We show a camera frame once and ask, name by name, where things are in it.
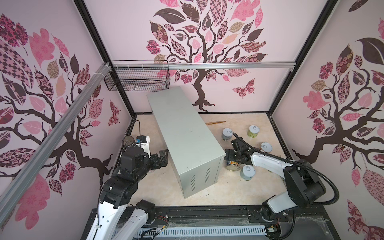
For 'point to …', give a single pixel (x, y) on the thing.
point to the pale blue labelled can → (247, 172)
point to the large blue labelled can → (232, 166)
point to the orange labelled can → (266, 147)
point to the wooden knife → (211, 123)
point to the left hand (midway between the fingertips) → (160, 154)
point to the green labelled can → (253, 131)
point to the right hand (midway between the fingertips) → (230, 154)
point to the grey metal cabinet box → (195, 156)
